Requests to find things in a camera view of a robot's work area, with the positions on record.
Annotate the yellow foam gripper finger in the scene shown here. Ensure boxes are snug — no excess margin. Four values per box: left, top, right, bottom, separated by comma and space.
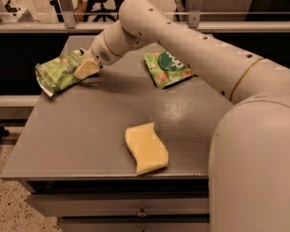
73, 59, 101, 80

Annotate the green jalapeno chip bag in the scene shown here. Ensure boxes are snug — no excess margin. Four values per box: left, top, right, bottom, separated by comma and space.
35, 48, 84, 97

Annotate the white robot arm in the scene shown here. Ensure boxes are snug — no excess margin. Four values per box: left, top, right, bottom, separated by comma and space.
85, 0, 290, 232

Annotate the green round-logo snack bag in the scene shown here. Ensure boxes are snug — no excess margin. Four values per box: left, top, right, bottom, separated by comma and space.
144, 50, 193, 89

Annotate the grey drawer cabinet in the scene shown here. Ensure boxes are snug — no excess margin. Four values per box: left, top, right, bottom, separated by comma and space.
1, 44, 232, 232

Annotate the yellow wavy sponge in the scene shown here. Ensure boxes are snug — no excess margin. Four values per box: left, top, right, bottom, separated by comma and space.
125, 123, 169, 176

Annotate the metal drawer knob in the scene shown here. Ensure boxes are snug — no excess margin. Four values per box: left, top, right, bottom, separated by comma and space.
136, 208, 148, 218

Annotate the grey metal railing frame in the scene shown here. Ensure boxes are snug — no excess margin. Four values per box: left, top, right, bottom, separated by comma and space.
0, 0, 290, 33

